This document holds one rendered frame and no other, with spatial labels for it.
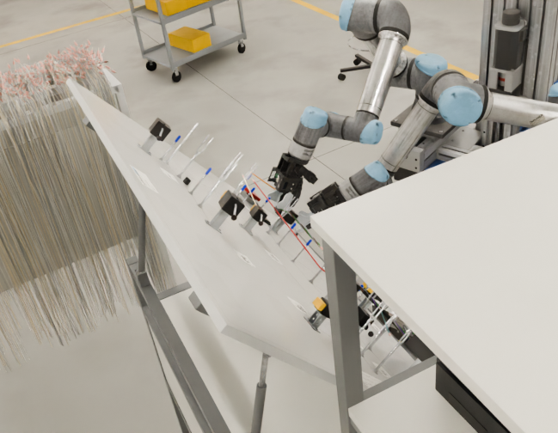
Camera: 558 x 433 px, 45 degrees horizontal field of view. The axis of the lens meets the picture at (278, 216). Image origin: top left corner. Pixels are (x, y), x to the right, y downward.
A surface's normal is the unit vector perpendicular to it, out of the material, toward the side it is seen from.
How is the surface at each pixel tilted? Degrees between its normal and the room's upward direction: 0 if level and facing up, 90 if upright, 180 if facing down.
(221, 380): 0
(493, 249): 0
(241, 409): 0
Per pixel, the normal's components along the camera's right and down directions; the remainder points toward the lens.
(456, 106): -0.08, 0.55
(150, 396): -0.11, -0.80
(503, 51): -0.64, 0.51
